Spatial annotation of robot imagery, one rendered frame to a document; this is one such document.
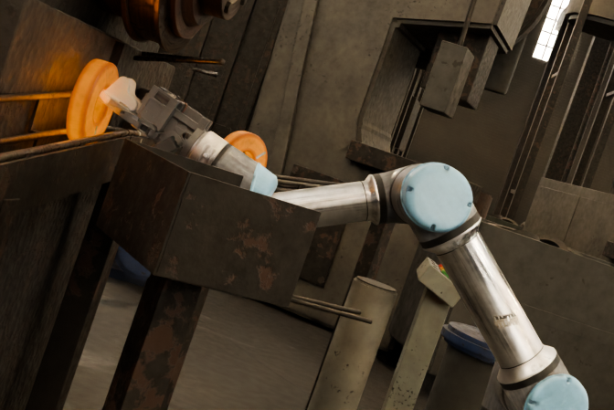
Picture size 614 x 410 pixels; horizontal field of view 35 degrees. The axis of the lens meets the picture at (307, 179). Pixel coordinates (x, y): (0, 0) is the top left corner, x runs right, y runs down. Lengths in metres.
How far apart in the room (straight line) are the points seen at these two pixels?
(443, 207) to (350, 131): 2.89
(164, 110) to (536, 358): 0.77
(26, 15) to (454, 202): 0.75
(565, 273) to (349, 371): 1.65
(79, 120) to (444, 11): 3.04
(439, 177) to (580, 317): 2.41
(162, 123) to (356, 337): 1.00
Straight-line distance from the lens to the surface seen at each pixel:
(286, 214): 1.27
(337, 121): 4.54
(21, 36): 1.51
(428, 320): 2.50
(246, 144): 2.28
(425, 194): 1.64
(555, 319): 3.96
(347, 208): 1.77
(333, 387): 2.49
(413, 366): 2.52
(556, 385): 1.74
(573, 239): 5.88
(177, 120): 1.67
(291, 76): 4.62
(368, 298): 2.44
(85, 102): 1.65
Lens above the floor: 0.80
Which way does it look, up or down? 2 degrees down
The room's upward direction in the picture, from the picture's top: 19 degrees clockwise
